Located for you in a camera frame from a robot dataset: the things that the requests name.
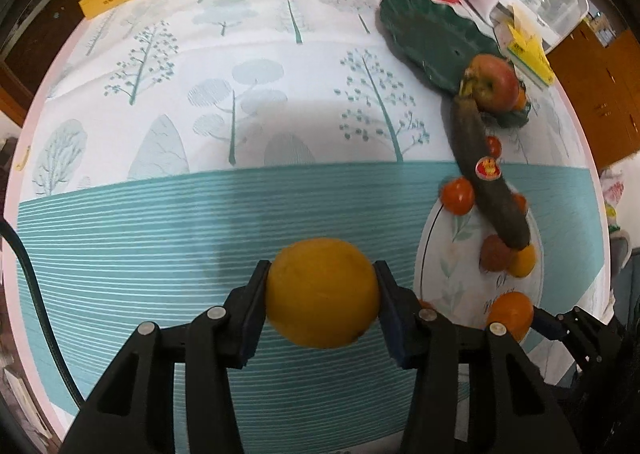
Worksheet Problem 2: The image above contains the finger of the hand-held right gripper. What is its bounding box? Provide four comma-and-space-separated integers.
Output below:
531, 305, 626, 385

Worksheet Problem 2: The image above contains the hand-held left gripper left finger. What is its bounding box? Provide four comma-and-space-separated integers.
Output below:
60, 260, 273, 454

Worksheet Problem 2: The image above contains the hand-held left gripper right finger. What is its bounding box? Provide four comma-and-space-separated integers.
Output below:
372, 260, 583, 454

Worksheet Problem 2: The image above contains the orange tangerine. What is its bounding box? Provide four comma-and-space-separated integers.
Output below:
486, 291, 535, 344

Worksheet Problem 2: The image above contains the small yellow kumquat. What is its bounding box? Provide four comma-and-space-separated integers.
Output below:
507, 243, 537, 279

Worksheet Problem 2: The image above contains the white floral round plate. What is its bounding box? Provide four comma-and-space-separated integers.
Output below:
414, 181, 546, 350

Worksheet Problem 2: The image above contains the large yellow orange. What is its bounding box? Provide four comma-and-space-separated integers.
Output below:
265, 238, 382, 349

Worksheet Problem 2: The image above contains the overripe dark banana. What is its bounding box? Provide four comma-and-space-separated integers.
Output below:
451, 71, 532, 251

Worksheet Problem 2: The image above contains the green leaf-shaped plate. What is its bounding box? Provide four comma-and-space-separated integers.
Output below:
378, 0, 531, 127

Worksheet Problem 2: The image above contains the wooden cabinet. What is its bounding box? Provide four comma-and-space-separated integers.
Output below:
547, 16, 640, 170

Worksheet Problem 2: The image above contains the red apple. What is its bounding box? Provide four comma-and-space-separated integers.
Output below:
462, 54, 521, 113

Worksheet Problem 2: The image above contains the yellow tissue pack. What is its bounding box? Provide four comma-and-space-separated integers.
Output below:
500, 16, 556, 85

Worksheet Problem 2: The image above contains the black cable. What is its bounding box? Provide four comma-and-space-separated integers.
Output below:
0, 219, 83, 415

